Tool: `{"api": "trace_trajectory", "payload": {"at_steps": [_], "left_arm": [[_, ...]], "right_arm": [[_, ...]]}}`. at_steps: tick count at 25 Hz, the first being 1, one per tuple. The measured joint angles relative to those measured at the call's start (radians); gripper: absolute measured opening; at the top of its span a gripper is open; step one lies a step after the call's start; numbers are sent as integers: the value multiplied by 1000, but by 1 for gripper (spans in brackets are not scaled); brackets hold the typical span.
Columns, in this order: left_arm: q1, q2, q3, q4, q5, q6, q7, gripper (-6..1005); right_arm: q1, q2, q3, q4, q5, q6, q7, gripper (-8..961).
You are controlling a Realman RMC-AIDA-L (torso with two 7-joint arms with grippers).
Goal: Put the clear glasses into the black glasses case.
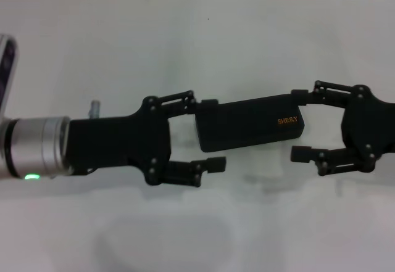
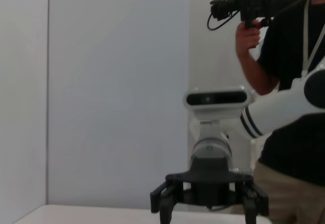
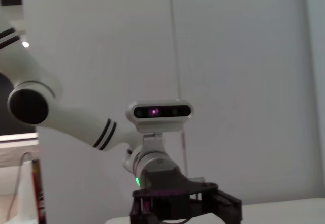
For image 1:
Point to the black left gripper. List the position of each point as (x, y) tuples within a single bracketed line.
[(123, 142)]

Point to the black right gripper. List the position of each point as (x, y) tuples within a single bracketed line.
[(370, 127)]

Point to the black glasses case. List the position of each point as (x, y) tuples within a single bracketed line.
[(247, 124)]

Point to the silver connector stub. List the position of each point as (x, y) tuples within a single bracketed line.
[(95, 108)]

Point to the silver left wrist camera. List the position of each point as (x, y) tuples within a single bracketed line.
[(7, 77)]

